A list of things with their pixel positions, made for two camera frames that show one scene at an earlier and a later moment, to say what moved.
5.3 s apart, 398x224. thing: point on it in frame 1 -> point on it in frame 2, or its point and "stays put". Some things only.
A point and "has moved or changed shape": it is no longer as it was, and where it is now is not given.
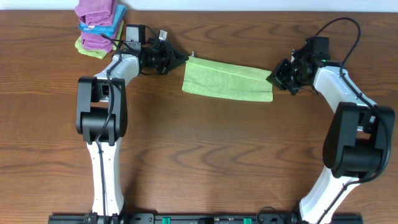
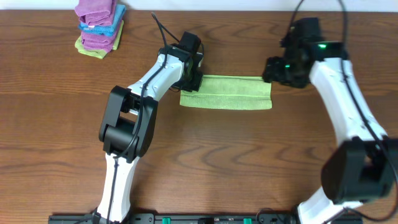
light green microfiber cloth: (215, 78) has moved or changed shape
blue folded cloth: (109, 29) stays put
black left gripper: (169, 58) -> (195, 81)
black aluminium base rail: (206, 218) stays put
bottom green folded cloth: (101, 55) stays put
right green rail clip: (247, 221) stays put
